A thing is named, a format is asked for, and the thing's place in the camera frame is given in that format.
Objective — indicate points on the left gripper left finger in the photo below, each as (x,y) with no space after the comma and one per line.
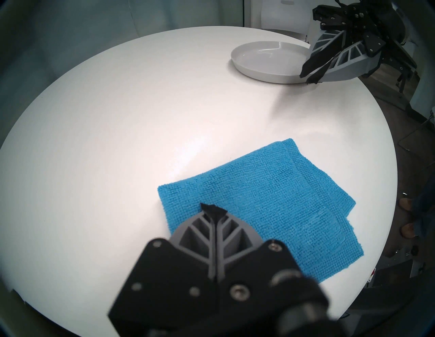
(170,288)

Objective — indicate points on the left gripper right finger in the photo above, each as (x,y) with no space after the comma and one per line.
(258,268)

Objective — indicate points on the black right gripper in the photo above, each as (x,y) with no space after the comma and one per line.
(373,20)

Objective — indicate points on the blue cloth napkin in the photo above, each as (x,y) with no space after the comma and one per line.
(272,204)

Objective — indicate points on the grey round plate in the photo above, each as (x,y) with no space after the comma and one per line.
(265,61)

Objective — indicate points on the white plastic chair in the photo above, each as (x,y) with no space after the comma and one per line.
(272,13)

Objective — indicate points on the tan work boot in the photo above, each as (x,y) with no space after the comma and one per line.
(405,204)
(407,231)

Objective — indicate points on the person in blue jeans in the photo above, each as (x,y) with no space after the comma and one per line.
(424,210)

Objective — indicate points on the grey metal robot base plate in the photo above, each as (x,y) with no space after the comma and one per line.
(390,271)

